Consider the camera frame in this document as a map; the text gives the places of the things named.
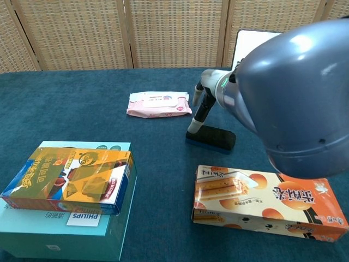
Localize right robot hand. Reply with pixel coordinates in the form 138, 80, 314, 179
186, 69, 230, 134

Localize black felt whiteboard eraser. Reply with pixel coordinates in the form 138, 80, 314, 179
185, 125, 236, 156

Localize white board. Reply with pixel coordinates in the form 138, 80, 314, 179
231, 29, 284, 70

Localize pink wet wipes pack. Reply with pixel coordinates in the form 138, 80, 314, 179
126, 91, 192, 118

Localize teal felt table cloth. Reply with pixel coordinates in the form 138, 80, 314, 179
0, 67, 349, 262

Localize woven rattan folding screen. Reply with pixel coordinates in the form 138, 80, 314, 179
0, 0, 349, 73

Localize orange biscuit box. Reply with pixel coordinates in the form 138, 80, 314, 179
190, 164, 349, 243

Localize blue taped cookie box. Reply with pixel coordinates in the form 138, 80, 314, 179
0, 146, 134, 216

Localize teal Philips box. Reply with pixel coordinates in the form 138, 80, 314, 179
0, 140, 138, 261

